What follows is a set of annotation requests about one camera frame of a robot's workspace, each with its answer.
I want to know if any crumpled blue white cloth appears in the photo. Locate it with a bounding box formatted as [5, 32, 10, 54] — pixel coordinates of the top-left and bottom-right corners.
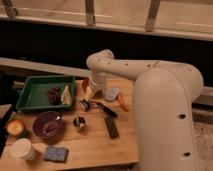
[104, 87, 120, 102]

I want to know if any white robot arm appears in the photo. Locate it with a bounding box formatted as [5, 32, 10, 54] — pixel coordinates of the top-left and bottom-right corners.
[86, 50, 204, 171]

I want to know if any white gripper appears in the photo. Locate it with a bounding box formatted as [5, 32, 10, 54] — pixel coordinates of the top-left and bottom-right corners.
[85, 72, 106, 101]

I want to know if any orange carrot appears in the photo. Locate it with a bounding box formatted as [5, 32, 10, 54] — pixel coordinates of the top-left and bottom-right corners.
[117, 93, 130, 112]

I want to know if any small metal cup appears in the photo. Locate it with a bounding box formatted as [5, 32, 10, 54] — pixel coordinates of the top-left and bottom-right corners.
[73, 117, 86, 132]

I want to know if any white paper cup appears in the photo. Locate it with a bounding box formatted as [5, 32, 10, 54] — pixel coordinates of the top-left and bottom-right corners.
[9, 138, 37, 161]

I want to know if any yellow green wedge toy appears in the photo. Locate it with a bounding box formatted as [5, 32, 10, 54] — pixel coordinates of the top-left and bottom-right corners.
[61, 85, 71, 105]

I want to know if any red yellow apple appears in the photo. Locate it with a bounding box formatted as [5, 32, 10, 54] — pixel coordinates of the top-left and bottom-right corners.
[7, 120, 25, 136]

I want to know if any black rectangular block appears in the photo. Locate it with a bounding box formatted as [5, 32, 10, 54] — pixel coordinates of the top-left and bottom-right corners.
[105, 117, 119, 138]

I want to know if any purple bowl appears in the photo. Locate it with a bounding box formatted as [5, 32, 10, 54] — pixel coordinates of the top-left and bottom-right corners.
[32, 111, 63, 139]

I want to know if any dark grape bunch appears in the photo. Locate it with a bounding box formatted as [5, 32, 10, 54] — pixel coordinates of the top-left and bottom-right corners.
[47, 87, 61, 105]

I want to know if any red bowl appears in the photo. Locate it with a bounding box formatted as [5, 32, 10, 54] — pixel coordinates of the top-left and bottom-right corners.
[82, 78, 102, 98]

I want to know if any green plastic tray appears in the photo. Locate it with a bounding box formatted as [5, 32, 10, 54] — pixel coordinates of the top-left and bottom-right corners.
[16, 75, 75, 113]

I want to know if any blue sponge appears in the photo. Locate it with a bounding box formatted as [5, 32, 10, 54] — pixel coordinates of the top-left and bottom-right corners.
[44, 146, 68, 162]

